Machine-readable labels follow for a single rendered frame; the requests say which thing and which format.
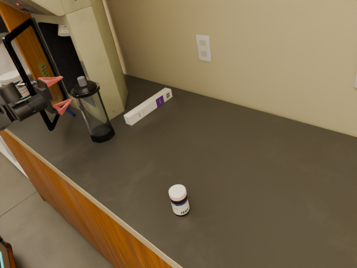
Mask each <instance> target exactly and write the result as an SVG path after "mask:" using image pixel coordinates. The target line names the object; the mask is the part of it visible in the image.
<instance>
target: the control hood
mask: <svg viewBox="0 0 357 268"><path fill-rule="evenodd" d="M0 1H1V2H3V3H5V4H7V5H9V4H8V3H6V2H4V1H22V2H24V3H26V4H28V5H30V6H31V7H33V8H35V9H36V10H38V11H40V12H42V13H43V14H41V15H53V16H63V15H65V12H64V9H63V7H62V3H61V1H60V0H0ZM9 6H11V5H9ZM11 7H13V6H11ZM13 8H15V7H13ZM15 9H17V8H15ZM17 10H18V9H17ZM19 11H20V10H19ZM20 12H22V11H20ZM22 13H26V12H22ZM30 14H37V13H30Z"/></svg>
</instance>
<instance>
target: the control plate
mask: <svg viewBox="0 0 357 268"><path fill-rule="evenodd" d="M4 2H6V3H8V4H9V5H11V6H13V7H15V8H17V9H18V10H19V9H22V8H25V9H26V10H28V9H29V10H32V11H30V12H28V11H26V10H25V11H23V10H21V11H22V12H26V13H37V14H43V13H42V12H40V11H38V10H36V9H35V8H33V7H31V6H30V5H28V4H26V3H24V2H22V1H4ZM16 3H17V4H19V5H17V4H16ZM22 4H23V5H22ZM33 10H35V11H33Z"/></svg>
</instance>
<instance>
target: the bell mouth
mask: <svg viewBox="0 0 357 268"><path fill-rule="evenodd" d="M58 35H59V36H63V37H65V36H70V34H69V31H68V29H67V27H66V26H65V25H61V24H58Z"/></svg>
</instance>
